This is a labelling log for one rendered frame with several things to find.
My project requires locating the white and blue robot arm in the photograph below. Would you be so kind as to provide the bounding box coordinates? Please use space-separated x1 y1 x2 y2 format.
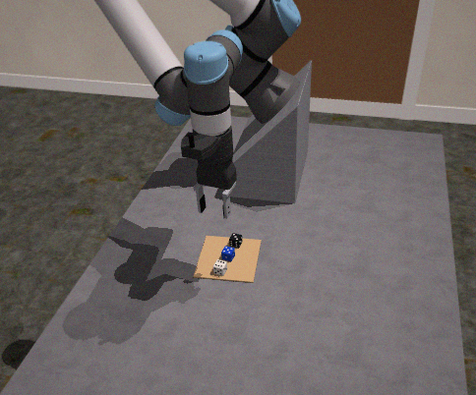
94 0 301 126

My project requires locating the blue die with white pips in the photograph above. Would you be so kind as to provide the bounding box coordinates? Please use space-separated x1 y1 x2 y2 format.
221 246 235 261

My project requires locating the tan flat mat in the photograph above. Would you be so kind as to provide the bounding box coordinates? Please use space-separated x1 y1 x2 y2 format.
194 236 262 283

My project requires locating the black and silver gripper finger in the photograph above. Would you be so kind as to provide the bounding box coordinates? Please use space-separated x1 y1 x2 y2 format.
222 182 236 219
194 183 206 213

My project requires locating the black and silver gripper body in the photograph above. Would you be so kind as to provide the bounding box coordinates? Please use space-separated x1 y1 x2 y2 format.
181 107 237 190

